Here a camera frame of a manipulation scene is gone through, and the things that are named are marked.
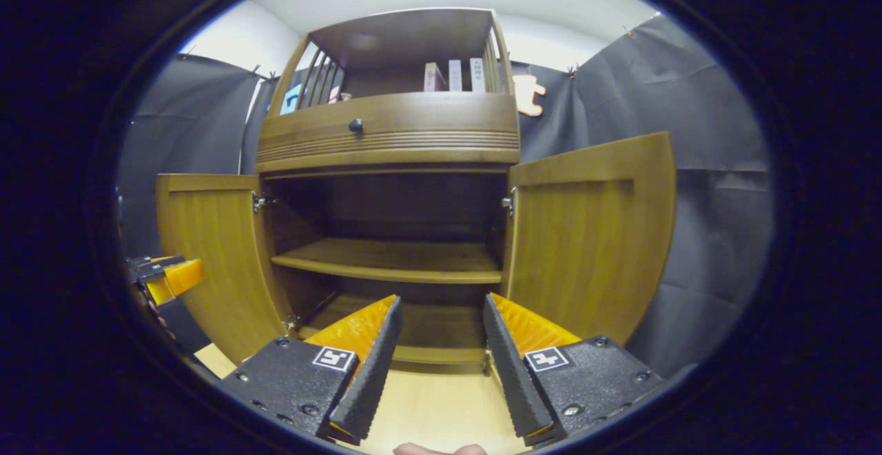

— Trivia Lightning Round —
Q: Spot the wooden shoe cabinet door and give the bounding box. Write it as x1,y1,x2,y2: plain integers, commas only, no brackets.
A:
156,173,294,366
502,131,677,347

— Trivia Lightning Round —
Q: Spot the wooden double-door shoe cabinet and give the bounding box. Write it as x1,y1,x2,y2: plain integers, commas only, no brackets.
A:
255,7,522,375

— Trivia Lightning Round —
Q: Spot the wooden cabinet shelf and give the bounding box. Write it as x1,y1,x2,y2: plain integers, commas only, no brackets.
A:
271,238,504,285

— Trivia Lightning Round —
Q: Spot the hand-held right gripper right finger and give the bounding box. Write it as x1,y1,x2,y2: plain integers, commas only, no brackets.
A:
482,292,664,447

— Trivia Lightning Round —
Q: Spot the wooden cabinet drawer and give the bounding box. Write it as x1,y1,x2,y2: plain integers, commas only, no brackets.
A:
256,92,521,173

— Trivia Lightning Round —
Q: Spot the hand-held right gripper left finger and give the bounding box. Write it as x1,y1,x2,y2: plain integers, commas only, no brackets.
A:
219,294,404,442

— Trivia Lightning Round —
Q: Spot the black backdrop cloth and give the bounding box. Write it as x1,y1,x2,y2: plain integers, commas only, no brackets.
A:
117,14,776,380

